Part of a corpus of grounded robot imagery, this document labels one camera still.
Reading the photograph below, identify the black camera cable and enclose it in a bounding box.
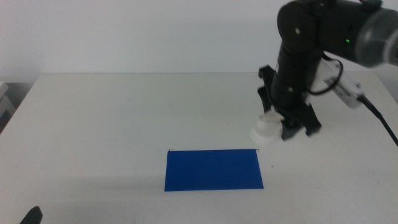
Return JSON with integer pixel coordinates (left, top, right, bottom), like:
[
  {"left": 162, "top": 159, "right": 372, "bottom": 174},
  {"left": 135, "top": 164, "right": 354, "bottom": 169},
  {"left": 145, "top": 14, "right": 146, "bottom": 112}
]
[{"left": 357, "top": 94, "right": 398, "bottom": 147}]

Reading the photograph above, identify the black looped cable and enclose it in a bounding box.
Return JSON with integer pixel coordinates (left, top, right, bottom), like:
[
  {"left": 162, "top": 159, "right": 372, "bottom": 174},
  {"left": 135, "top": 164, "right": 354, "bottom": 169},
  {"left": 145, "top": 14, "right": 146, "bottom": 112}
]
[{"left": 305, "top": 54, "right": 345, "bottom": 96}]

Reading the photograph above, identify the blue rectangular mat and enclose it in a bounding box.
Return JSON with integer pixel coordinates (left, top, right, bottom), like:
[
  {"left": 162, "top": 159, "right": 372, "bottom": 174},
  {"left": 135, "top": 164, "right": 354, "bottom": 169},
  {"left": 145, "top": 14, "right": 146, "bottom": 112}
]
[{"left": 164, "top": 148, "right": 265, "bottom": 192}]

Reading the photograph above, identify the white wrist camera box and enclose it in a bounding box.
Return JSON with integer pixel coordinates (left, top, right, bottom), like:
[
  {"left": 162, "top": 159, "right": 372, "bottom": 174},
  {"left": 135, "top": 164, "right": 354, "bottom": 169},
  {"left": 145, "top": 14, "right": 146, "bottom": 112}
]
[{"left": 322, "top": 59, "right": 366, "bottom": 110}]

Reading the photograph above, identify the white plastic cup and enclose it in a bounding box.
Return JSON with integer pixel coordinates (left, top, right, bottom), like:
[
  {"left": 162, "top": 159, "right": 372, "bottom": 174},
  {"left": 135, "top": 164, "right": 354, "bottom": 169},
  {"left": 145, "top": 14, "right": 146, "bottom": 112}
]
[{"left": 249, "top": 109, "right": 285, "bottom": 147}]

